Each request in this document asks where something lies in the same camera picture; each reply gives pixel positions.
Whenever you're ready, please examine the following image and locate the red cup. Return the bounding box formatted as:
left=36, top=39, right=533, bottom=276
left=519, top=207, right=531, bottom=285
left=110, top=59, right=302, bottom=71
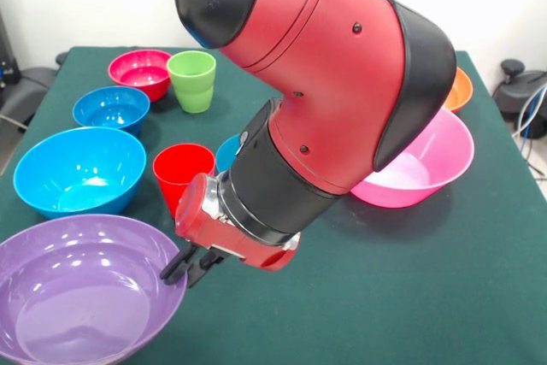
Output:
left=152, top=143, right=216, bottom=219

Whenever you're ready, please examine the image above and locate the green cup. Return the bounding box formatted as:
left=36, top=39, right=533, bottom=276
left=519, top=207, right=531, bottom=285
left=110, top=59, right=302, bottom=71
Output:
left=166, top=50, right=217, bottom=115

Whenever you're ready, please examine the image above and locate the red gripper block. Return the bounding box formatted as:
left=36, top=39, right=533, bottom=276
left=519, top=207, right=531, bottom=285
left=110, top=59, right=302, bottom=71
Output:
left=159, top=172, right=303, bottom=289

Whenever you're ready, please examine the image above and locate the black equipment rack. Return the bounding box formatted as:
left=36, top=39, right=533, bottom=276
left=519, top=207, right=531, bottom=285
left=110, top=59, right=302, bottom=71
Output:
left=0, top=9, right=19, bottom=88

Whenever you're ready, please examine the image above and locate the large pink bowl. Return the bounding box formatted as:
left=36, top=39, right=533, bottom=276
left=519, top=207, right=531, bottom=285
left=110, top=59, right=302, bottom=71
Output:
left=349, top=107, right=476, bottom=209

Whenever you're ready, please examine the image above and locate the small pink-red bowl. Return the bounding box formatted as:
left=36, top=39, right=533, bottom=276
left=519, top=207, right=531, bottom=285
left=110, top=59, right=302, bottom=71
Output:
left=107, top=49, right=173, bottom=103

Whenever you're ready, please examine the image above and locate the purple bowl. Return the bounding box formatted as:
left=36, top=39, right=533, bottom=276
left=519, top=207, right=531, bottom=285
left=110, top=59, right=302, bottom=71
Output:
left=0, top=214, right=189, bottom=365

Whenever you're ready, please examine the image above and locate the black floor stand base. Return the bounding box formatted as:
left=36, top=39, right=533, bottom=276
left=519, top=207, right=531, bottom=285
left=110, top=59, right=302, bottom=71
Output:
left=0, top=66, right=57, bottom=127
left=491, top=58, right=547, bottom=140

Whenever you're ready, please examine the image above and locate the small light blue ridged bowl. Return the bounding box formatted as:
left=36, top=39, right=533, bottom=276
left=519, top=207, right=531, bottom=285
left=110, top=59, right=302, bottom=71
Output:
left=215, top=133, right=243, bottom=174

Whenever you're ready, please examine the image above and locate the dark green tablecloth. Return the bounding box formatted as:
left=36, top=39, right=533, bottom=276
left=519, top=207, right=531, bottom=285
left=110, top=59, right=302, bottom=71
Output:
left=0, top=45, right=547, bottom=365

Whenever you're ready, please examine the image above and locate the large blue bowl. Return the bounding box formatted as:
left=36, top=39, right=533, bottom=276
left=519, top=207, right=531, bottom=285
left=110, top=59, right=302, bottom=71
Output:
left=12, top=127, right=148, bottom=220

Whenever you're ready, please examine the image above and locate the large orange bowl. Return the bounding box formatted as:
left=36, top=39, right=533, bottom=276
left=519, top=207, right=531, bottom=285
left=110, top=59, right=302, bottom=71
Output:
left=442, top=66, right=474, bottom=114

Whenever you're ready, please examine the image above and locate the small dark blue bowl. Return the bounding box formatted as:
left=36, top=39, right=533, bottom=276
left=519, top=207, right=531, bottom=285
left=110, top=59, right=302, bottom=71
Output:
left=72, top=85, right=151, bottom=137

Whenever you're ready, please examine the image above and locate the bundle of floor cables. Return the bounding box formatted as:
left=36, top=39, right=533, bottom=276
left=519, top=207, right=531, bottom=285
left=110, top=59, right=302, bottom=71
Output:
left=510, top=82, right=547, bottom=180

